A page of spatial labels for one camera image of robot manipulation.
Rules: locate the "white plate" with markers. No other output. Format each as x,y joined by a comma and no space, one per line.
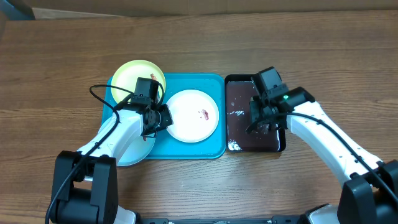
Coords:
195,116

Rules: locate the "green sponge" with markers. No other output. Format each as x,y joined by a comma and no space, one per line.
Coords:
263,128

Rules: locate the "cardboard backdrop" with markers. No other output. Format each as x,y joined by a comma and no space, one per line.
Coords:
31,9

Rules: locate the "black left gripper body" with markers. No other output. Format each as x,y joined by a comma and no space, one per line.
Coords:
163,118

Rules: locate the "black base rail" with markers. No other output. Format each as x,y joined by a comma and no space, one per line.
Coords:
277,219

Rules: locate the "black water tray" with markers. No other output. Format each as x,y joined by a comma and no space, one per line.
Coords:
239,89

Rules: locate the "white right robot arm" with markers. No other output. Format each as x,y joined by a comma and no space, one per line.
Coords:
369,185

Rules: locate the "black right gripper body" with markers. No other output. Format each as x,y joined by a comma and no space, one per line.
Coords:
259,109

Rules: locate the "yellow-green plate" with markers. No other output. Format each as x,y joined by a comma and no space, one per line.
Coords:
126,75

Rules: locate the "light blue plate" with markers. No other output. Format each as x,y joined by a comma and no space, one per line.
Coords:
136,152

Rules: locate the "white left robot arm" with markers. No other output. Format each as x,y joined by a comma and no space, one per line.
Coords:
85,187

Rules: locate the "blue plastic tray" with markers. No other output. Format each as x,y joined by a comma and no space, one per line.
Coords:
167,147

